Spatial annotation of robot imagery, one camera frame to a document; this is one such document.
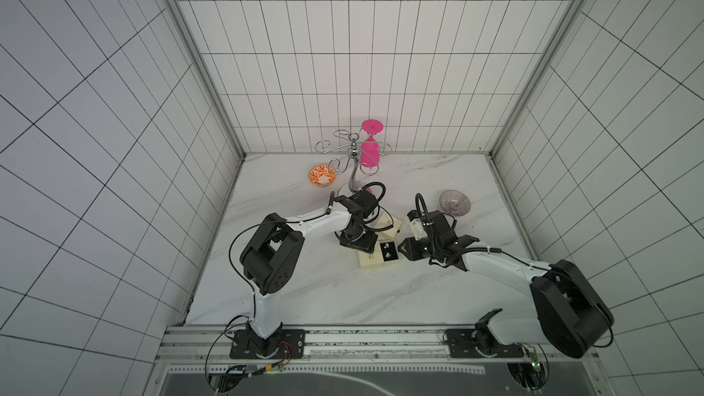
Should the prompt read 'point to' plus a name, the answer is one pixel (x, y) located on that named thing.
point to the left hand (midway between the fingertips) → (358, 252)
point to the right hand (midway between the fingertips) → (400, 241)
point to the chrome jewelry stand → (349, 144)
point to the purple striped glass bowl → (455, 202)
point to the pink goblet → (370, 148)
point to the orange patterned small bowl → (322, 175)
